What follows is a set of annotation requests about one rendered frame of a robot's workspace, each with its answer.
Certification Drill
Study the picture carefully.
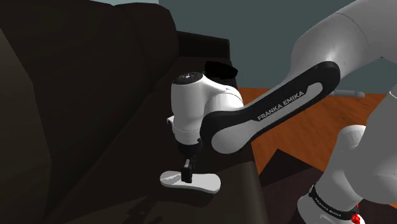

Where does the black flat object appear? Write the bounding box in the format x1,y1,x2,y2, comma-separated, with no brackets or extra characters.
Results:
204,60,239,80

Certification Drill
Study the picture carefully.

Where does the white flat oblong object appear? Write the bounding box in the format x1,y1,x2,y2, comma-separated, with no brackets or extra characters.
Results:
159,169,222,195

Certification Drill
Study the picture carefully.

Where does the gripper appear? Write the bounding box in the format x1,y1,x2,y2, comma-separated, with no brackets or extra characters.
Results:
176,138,204,183

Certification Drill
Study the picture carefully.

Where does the dark brown sofa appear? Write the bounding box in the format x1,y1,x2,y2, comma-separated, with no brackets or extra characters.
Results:
0,0,269,224

